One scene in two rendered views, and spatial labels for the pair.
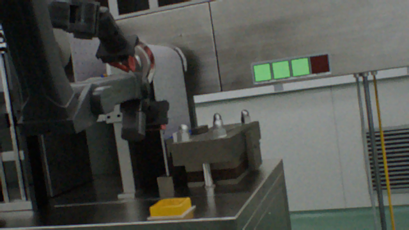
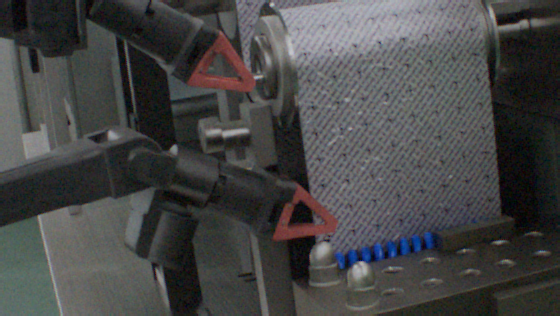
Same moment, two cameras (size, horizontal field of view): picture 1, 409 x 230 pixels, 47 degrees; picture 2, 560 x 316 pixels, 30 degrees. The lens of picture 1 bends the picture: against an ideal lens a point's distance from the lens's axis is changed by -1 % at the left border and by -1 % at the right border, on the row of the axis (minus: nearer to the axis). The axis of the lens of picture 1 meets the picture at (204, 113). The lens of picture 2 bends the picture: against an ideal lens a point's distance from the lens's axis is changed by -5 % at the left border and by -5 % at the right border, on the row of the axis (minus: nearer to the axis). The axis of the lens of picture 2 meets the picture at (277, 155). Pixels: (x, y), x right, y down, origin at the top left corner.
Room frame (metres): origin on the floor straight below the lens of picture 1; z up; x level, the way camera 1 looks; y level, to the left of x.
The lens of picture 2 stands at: (0.64, -0.87, 1.40)
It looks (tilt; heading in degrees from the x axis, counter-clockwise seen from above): 12 degrees down; 59
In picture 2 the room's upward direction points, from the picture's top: 8 degrees counter-clockwise
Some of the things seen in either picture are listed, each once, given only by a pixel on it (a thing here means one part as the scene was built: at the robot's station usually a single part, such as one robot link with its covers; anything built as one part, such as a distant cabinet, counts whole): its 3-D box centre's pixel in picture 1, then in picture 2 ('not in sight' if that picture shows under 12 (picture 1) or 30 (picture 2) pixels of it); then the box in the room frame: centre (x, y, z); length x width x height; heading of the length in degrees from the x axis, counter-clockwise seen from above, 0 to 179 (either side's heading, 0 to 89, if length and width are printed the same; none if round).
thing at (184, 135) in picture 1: (183, 132); (323, 261); (1.25, 0.06, 1.05); 0.04 x 0.04 x 0.04
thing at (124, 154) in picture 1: (122, 140); (256, 232); (1.27, 0.23, 1.05); 0.06 x 0.05 x 0.31; 162
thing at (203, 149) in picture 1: (221, 140); (487, 283); (1.39, -0.04, 1.00); 0.40 x 0.16 x 0.06; 162
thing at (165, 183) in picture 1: (183, 173); not in sight; (1.39, 0.09, 0.92); 0.28 x 0.04 x 0.04; 162
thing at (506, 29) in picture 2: not in sight; (498, 31); (1.57, 0.10, 1.25); 0.07 x 0.04 x 0.04; 162
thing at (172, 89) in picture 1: (174, 109); (407, 172); (1.39, 0.09, 1.11); 0.23 x 0.01 x 0.18; 162
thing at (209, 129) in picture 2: not in sight; (210, 135); (1.23, 0.24, 1.18); 0.04 x 0.02 x 0.04; 72
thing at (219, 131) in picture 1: (218, 128); (361, 283); (1.23, -0.03, 1.05); 0.04 x 0.04 x 0.04
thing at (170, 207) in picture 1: (170, 207); not in sight; (1.02, 0.10, 0.91); 0.07 x 0.07 x 0.02; 72
